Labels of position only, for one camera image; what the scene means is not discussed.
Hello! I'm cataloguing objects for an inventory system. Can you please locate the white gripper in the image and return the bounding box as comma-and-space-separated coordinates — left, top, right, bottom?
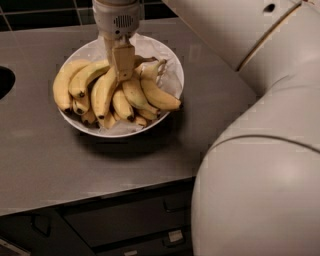
92, 0, 140, 82

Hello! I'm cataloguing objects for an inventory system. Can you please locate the long top yellow banana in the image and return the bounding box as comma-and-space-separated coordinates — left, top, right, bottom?
90, 55, 158, 120

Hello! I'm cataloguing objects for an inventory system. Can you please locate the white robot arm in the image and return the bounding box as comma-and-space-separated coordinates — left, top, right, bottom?
163, 0, 320, 256

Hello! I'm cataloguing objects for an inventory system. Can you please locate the middle right yellow banana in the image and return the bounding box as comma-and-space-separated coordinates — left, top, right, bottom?
122, 78, 159, 115

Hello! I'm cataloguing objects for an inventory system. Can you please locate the white ceramic bowl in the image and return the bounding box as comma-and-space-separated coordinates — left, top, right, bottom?
60, 34, 184, 138

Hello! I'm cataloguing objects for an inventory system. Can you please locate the leftmost yellow banana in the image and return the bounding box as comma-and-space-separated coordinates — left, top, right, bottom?
53, 59, 90, 112

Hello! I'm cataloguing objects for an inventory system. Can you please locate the small lower left banana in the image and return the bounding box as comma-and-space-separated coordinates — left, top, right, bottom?
72, 96, 90, 115

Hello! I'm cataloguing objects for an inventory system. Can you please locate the lower centre yellow banana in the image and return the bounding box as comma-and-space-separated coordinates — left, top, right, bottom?
98, 112, 116, 129

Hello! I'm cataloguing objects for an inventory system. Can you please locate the white paper liner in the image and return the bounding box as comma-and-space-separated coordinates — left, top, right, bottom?
88, 35, 184, 138

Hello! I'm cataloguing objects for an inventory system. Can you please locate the upper dark drawer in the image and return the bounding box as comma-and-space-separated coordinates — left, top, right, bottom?
63, 184, 193, 248

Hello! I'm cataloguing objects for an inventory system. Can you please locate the dark drawer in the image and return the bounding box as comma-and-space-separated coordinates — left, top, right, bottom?
63, 184, 193, 248
92, 226, 193, 256

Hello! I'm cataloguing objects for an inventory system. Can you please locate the left dark cabinet door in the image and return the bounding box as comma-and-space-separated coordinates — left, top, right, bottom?
0, 210, 95, 256

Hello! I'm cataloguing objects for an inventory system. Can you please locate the lower dark drawer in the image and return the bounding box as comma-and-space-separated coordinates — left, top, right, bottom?
92, 226, 193, 256

